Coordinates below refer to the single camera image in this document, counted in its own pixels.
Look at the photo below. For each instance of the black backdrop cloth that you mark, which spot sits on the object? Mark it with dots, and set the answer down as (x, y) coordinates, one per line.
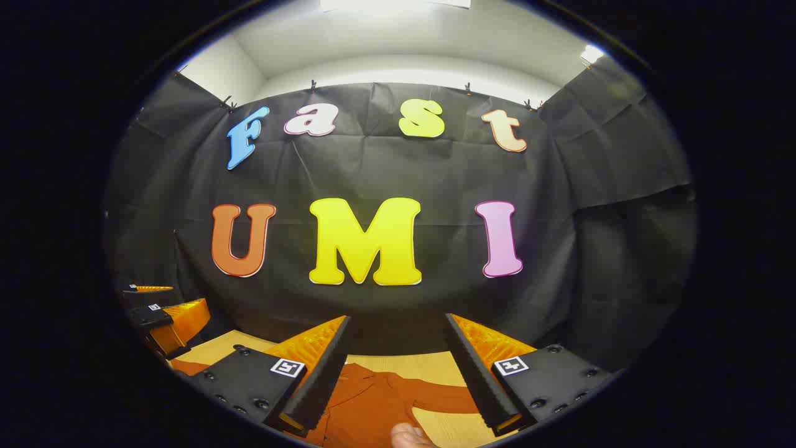
(435, 174)

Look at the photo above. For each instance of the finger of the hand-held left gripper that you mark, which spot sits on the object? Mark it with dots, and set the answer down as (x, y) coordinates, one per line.
(186, 323)
(152, 289)

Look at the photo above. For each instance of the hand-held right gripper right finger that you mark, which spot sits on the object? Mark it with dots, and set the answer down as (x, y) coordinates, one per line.
(476, 373)

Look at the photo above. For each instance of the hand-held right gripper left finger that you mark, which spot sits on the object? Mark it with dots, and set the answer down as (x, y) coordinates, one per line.
(323, 379)

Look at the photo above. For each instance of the ceiling light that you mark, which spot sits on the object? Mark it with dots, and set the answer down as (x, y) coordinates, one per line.
(385, 4)

